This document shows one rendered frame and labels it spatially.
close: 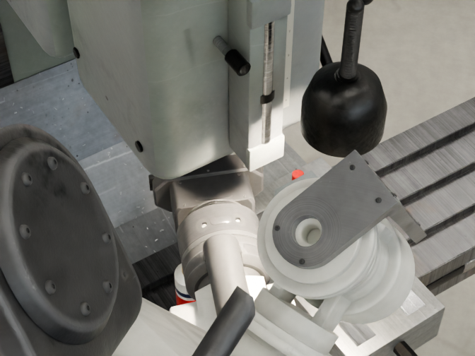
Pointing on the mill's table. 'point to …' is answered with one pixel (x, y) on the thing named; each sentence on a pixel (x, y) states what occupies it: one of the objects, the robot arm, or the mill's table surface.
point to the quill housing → (177, 73)
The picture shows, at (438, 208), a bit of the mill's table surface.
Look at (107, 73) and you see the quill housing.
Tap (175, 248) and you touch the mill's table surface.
